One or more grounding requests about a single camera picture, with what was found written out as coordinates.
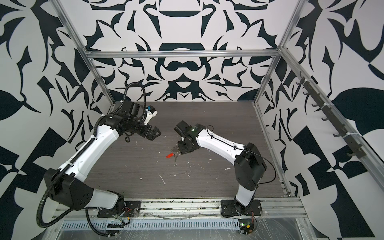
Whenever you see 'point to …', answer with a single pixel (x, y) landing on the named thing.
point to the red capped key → (170, 155)
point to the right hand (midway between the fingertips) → (183, 149)
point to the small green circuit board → (246, 227)
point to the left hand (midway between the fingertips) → (153, 127)
